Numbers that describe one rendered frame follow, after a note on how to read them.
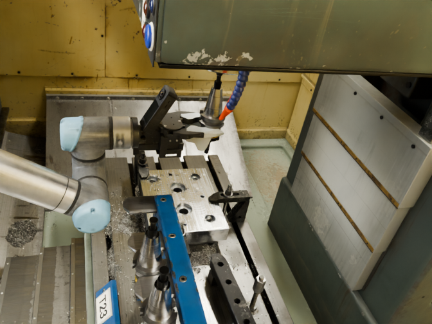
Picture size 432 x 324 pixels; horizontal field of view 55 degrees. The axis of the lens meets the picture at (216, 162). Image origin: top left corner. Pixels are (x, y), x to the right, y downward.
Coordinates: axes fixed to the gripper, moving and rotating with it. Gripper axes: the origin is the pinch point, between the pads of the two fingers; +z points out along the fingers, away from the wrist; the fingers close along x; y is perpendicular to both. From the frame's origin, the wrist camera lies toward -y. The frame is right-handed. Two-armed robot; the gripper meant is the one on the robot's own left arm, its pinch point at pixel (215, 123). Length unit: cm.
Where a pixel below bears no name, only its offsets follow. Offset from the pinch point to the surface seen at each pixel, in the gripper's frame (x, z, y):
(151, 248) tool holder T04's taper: 31.8, -19.8, 6.1
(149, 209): 15.8, -17.6, 11.7
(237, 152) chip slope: -72, 40, 61
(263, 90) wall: -101, 60, 43
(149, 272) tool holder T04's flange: 33.3, -20.1, 10.9
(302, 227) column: -10, 44, 51
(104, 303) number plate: 19, -27, 39
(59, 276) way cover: -8, -40, 61
